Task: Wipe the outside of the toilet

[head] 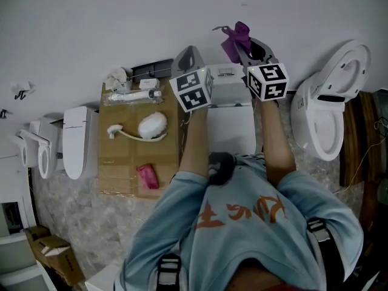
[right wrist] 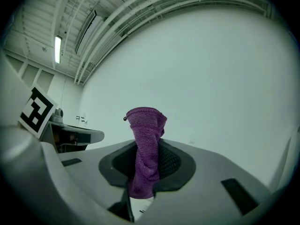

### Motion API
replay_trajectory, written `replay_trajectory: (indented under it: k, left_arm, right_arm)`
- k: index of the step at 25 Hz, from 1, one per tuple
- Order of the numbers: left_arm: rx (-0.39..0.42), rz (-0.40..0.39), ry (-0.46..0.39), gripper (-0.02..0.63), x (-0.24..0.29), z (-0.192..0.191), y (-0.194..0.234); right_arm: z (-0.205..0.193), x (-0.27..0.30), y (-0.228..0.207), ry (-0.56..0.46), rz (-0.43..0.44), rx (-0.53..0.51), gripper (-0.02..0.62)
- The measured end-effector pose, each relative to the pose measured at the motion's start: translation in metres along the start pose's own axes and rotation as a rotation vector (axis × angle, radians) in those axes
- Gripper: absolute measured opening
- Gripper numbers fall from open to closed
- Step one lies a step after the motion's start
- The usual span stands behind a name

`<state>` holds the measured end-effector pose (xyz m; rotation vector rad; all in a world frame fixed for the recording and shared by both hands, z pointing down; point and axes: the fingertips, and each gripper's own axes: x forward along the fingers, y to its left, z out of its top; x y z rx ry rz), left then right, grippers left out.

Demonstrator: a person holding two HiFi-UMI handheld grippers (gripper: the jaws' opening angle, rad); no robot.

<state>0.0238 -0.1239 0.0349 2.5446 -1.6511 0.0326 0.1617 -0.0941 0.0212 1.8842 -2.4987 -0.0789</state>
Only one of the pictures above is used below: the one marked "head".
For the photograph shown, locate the crumpled white bag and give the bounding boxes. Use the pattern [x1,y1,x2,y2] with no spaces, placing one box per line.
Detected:
[105,67,132,92]

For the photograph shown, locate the cream long-handled toilet brush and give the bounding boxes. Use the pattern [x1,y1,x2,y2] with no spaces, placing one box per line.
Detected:
[106,124,168,143]

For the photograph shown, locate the black grey harness strap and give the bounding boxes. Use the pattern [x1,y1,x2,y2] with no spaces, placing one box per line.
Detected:
[157,253,183,286]
[306,218,346,285]

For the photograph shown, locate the purple cloth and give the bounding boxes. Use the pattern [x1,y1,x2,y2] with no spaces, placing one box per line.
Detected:
[212,21,253,64]

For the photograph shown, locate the small white box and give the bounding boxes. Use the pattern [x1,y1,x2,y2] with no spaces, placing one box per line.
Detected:
[139,78,161,89]

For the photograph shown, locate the thin white cable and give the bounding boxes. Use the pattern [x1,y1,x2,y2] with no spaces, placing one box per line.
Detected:
[333,116,388,194]

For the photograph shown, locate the small brown cardboard box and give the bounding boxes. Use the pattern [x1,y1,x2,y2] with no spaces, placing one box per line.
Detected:
[24,225,52,249]

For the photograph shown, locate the white toilet with tank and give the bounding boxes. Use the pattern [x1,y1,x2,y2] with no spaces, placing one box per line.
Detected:
[207,62,264,156]

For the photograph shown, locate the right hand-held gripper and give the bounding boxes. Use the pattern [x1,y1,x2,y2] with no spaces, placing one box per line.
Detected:
[233,37,289,102]

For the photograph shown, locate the white open-seat toilet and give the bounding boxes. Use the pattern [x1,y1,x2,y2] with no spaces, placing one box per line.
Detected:
[28,118,60,180]

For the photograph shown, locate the brown cardboard box white flaps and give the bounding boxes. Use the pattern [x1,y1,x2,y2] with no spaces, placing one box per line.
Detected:
[32,235,86,287]

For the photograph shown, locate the person's light blue t-shirt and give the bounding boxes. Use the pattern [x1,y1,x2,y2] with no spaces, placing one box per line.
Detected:
[114,152,365,291]

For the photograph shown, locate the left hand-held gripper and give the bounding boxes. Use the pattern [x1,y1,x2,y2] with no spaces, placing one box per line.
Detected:
[169,45,215,113]

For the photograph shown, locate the pink cloth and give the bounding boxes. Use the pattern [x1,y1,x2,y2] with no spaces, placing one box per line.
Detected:
[136,163,160,191]

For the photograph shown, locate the large white open-lid toilet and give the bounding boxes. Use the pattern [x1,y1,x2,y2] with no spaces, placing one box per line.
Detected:
[290,39,372,162]

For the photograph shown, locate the person's right forearm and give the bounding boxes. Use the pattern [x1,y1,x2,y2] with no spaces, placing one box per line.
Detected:
[259,100,297,188]

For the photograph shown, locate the dark wooden bench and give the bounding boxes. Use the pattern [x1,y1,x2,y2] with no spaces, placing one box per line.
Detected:
[339,91,388,188]

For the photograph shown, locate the person's left forearm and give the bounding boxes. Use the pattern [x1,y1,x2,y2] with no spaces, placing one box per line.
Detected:
[178,107,212,182]

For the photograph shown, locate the large brown cardboard box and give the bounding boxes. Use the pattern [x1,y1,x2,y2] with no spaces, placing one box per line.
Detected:
[97,82,185,200]

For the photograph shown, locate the white closed-lid smart toilet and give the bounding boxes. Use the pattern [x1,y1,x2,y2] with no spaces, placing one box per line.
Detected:
[62,105,99,181]

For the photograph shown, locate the white cabinet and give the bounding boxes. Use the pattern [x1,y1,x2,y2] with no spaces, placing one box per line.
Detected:
[0,162,47,291]

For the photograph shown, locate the dark grey tray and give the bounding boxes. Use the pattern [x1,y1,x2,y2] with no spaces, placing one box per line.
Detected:
[130,58,175,79]

